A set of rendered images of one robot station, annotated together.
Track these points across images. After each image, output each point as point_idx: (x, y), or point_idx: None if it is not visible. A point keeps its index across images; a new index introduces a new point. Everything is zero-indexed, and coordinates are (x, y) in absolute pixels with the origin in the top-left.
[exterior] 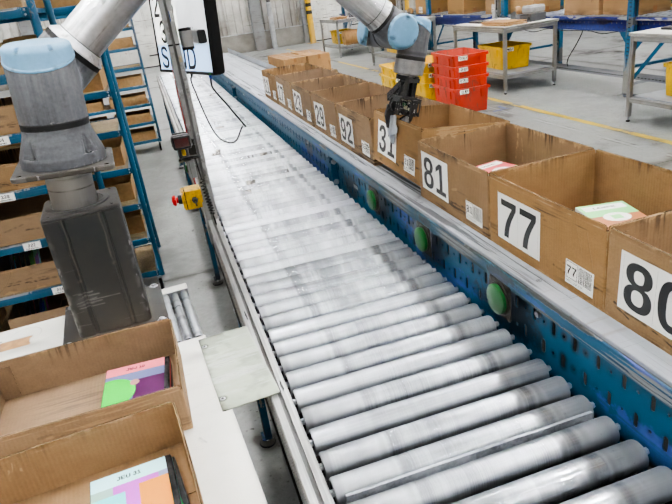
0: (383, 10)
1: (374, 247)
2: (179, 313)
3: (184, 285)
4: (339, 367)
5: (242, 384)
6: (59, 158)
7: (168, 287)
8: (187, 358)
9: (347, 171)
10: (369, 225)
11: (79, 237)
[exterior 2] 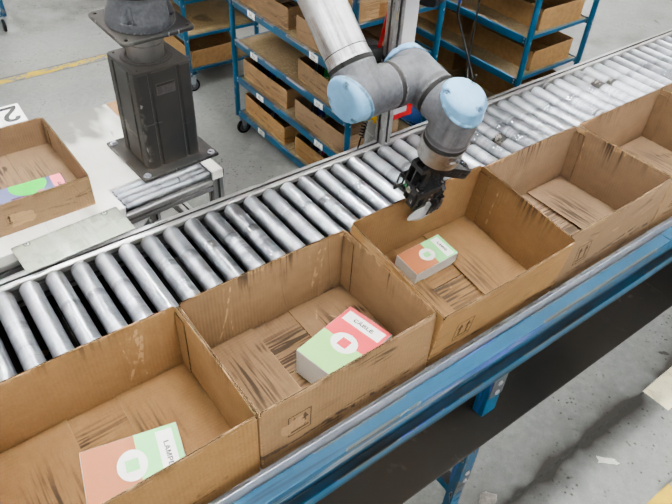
0: (330, 58)
1: None
2: (164, 182)
3: (217, 169)
4: (61, 302)
5: (43, 249)
6: (107, 16)
7: (213, 161)
8: (89, 209)
9: None
10: None
11: (119, 79)
